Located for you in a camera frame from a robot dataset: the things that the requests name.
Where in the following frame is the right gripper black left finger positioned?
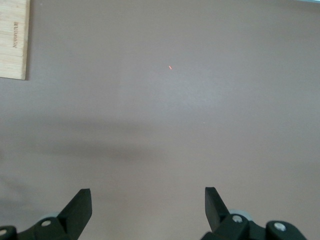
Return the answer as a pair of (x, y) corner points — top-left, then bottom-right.
(0, 188), (93, 240)

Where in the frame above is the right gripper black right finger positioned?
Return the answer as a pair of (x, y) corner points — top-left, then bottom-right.
(199, 186), (307, 240)

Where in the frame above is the bamboo cutting board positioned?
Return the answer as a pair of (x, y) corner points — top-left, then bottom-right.
(0, 0), (31, 81)

